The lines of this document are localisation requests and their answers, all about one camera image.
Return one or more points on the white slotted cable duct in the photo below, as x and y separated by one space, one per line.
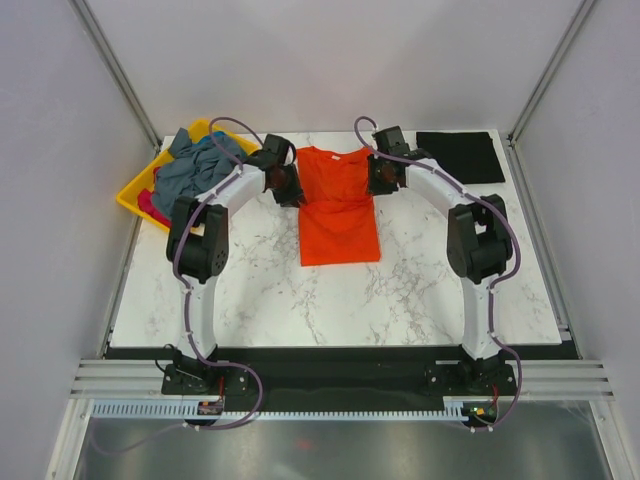
212 408

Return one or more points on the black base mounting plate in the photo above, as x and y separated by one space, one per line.
339 376

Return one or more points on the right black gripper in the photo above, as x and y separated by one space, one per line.
373 187

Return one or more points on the yellow plastic bin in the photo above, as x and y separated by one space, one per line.
199 128

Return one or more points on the right aluminium frame post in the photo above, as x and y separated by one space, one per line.
562 49

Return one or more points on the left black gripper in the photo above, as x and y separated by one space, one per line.
296 196

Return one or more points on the teal blue t shirt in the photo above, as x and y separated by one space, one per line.
212 136

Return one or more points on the pink red t shirt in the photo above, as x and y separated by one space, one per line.
150 205

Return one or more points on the orange t shirt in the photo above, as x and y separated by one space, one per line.
337 223

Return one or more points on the aluminium frame post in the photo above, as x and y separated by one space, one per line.
562 49
92 27

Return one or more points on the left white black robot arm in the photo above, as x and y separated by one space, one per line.
198 245

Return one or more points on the left aluminium frame post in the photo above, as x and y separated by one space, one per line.
92 27

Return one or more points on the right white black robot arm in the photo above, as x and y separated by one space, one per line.
481 247

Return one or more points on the aluminium extrusion rail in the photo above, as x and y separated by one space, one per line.
117 379

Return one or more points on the grey t shirt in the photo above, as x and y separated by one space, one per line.
195 168

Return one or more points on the folded black t shirt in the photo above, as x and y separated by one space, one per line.
468 157

